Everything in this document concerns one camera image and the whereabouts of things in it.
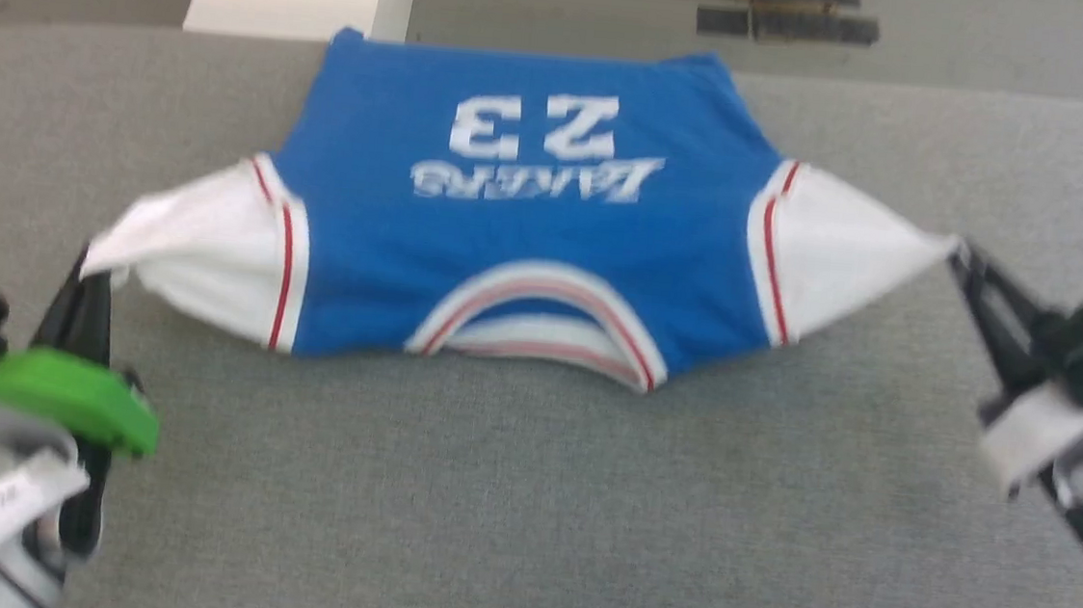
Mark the blue and white basketball jersey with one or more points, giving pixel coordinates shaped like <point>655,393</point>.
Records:
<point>528,226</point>

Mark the long black floor tape strip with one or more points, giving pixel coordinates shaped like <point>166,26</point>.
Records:
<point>786,27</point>

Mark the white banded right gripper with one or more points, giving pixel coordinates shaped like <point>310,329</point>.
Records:
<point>1039,430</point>

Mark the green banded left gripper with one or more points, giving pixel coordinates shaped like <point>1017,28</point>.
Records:
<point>61,392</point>

